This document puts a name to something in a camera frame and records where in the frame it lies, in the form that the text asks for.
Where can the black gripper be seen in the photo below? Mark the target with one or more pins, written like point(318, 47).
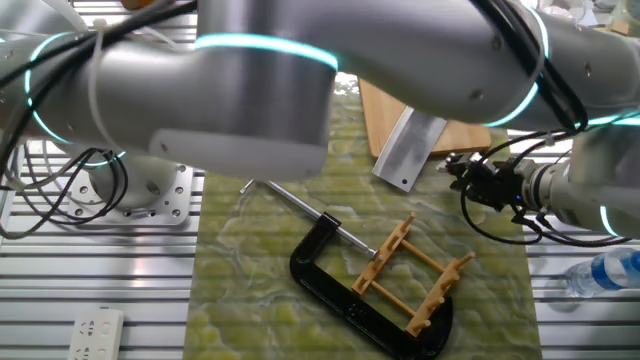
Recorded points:
point(492, 182)

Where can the bamboo cutting board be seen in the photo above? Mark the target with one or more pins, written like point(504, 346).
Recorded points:
point(382, 115)

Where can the wooden knife rack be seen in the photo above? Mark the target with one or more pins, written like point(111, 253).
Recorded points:
point(380, 257)

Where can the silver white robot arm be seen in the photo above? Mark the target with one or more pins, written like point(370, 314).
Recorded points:
point(250, 90)

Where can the clear water bottle blue label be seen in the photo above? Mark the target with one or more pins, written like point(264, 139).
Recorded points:
point(605, 272)

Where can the green marble pattern mat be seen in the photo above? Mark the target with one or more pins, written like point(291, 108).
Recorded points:
point(280, 260)

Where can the pale green container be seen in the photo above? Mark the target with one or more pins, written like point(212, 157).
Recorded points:
point(629, 10)

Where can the stainless steel cleaver knife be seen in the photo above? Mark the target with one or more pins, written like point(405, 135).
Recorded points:
point(410, 150)

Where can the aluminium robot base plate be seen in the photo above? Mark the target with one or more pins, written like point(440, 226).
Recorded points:
point(182, 195)

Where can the white power strip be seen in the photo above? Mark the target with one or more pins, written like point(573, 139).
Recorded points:
point(97, 335)

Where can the black C-clamp with steel screw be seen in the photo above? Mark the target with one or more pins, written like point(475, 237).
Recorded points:
point(320, 280)

